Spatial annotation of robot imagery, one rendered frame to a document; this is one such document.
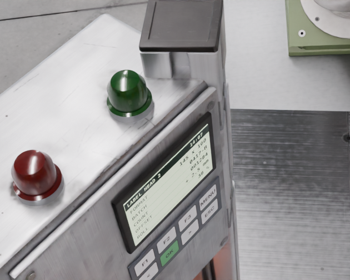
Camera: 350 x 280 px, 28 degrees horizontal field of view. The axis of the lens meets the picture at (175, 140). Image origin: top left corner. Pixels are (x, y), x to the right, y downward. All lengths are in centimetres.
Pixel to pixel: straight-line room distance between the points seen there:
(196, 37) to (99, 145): 8
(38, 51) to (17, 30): 16
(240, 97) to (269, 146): 12
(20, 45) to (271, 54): 153
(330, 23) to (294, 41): 7
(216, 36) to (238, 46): 95
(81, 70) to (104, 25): 4
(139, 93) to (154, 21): 5
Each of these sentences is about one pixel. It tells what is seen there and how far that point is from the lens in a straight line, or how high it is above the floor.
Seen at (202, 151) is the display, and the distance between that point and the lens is 42.
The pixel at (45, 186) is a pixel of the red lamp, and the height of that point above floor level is 149.
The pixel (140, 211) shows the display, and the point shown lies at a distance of 40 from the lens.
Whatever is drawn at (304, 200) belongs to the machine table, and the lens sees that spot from 112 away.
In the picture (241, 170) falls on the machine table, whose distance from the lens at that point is 116.
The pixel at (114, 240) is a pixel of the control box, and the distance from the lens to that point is 41.
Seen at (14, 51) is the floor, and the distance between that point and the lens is 269.
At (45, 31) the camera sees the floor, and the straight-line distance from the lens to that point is 273.
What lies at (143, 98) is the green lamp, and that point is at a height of 149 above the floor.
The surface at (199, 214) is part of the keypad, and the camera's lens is 48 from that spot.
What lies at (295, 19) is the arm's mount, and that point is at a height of 89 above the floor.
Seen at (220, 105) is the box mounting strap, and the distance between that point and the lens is 43.
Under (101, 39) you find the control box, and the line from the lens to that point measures 44.
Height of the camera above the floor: 177
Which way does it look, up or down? 51 degrees down
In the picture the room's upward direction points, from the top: 9 degrees counter-clockwise
